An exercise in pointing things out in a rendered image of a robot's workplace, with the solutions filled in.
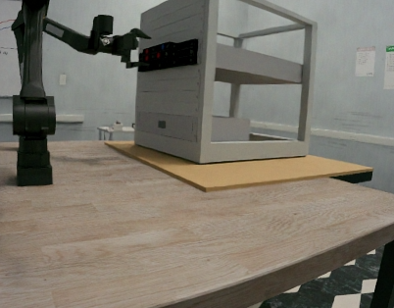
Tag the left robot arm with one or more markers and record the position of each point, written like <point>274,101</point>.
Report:
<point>102,25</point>

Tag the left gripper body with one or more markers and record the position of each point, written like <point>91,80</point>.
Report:
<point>126,59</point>

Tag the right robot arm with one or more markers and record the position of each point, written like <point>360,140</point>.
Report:
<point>32,118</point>

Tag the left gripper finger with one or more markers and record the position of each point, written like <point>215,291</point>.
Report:
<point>137,64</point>
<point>143,35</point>

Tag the tan flat board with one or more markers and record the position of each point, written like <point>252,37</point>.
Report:
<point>216,176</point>

